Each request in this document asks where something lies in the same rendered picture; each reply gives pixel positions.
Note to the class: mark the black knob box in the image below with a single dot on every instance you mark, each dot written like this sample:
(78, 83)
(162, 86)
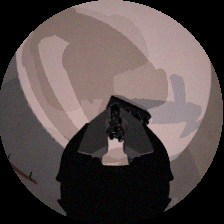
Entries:
(115, 131)

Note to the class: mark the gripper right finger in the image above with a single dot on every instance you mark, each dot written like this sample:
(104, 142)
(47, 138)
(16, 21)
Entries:
(140, 141)

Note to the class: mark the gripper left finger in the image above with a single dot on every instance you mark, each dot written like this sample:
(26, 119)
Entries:
(90, 141)

